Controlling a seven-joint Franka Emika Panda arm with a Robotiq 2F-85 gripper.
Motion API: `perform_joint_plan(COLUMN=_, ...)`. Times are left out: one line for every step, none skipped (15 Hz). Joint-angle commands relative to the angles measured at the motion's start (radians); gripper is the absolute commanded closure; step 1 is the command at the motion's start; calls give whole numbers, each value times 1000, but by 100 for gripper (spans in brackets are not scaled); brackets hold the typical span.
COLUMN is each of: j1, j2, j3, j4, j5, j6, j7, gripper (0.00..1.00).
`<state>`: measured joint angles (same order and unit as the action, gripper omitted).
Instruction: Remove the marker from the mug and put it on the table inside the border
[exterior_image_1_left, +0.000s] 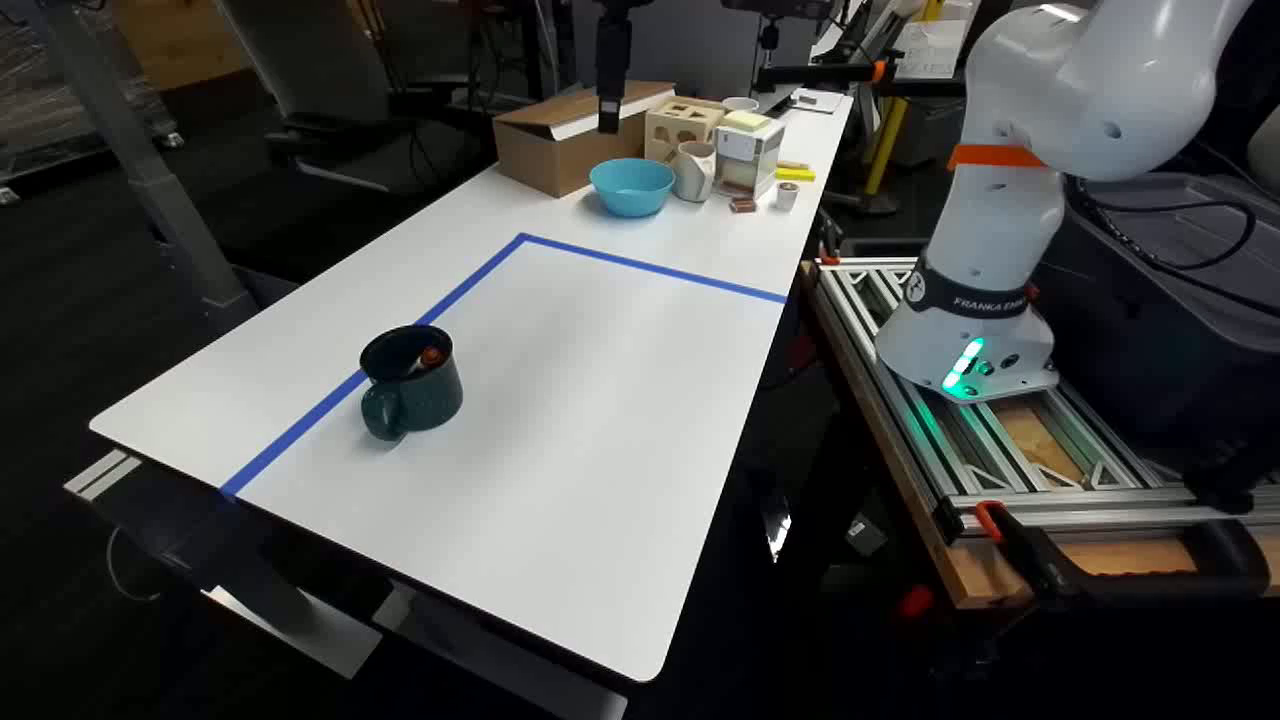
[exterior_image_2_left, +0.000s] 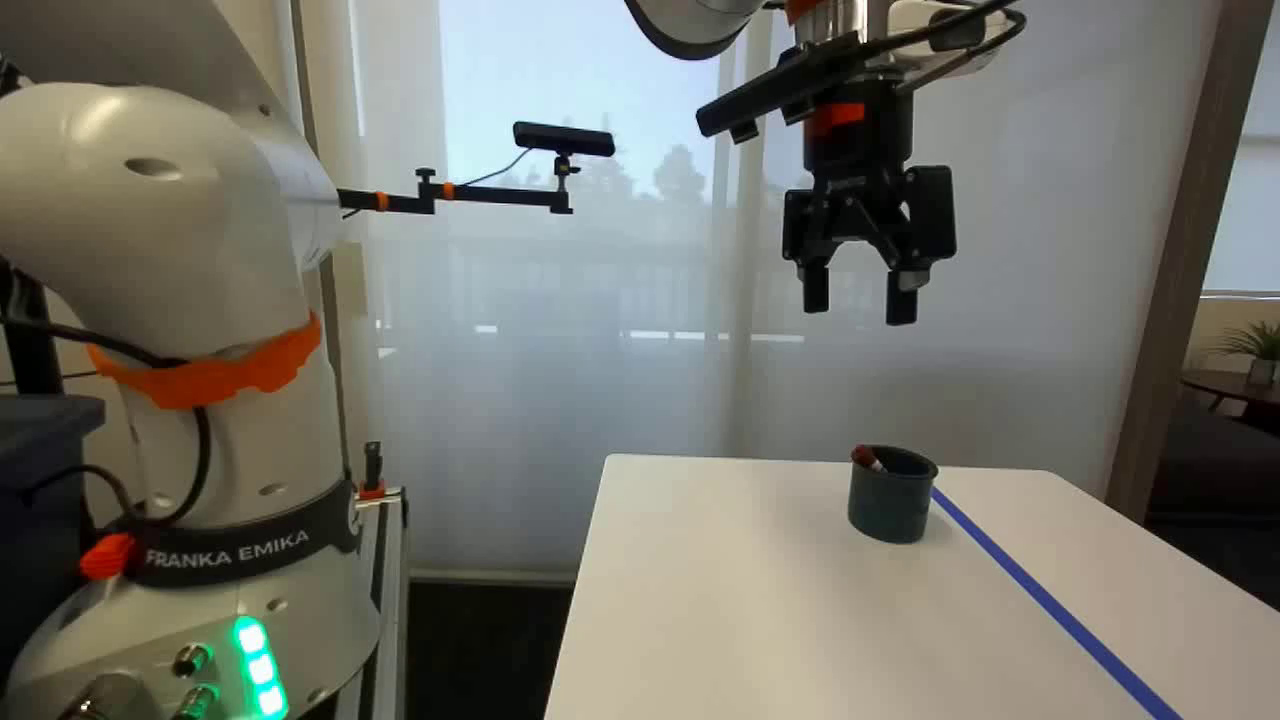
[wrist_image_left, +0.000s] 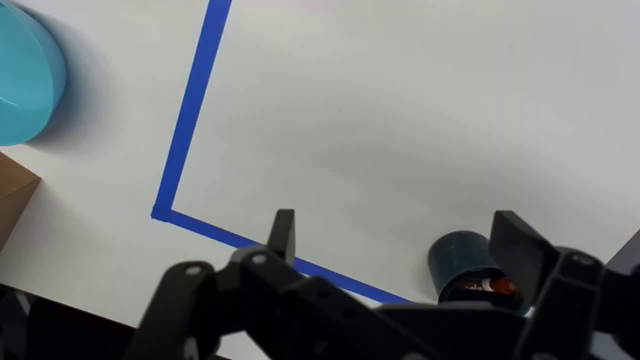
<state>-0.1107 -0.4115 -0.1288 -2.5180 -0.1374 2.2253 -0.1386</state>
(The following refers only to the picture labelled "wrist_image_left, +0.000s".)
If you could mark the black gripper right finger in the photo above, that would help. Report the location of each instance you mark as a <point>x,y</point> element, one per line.
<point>522,254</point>

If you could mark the brown cardboard box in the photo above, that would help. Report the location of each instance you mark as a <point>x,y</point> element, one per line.
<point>16,189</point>

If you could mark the light blue round container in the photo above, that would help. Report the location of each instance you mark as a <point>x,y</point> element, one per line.
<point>33,74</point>

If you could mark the orange marker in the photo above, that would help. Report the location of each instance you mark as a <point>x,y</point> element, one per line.
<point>490,285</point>

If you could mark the blue tape border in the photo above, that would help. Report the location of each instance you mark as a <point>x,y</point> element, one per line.
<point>288,107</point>

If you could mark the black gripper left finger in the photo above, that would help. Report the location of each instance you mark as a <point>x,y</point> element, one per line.
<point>283,235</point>

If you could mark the dark teal mug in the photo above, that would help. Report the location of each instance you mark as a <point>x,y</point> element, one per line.
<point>460,256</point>

